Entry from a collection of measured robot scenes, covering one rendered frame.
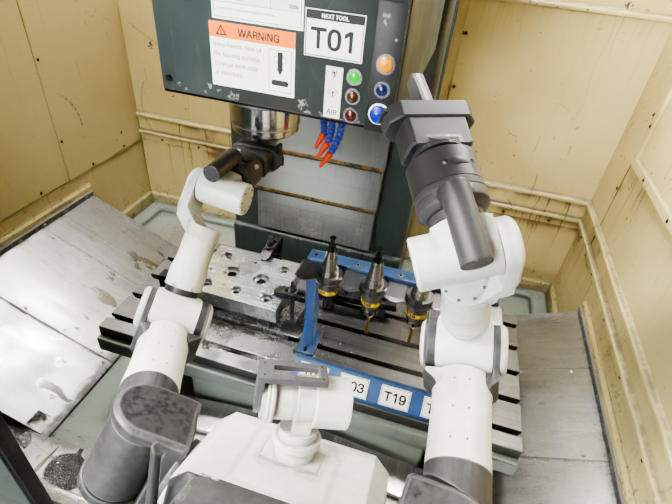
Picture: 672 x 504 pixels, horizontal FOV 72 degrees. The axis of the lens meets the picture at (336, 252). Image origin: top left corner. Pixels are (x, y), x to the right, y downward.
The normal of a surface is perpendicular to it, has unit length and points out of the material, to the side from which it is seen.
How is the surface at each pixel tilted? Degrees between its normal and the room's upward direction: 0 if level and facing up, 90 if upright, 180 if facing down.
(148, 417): 30
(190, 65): 90
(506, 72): 90
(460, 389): 15
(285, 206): 90
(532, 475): 24
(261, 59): 90
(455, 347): 54
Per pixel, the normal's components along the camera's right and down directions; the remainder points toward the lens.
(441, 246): -0.21, -0.33
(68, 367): 0.47, -0.64
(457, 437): -0.16, -0.74
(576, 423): -0.32, -0.83
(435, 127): 0.19, -0.40
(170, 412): 0.50, -0.82
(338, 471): 0.18, -0.96
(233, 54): -0.28, 0.55
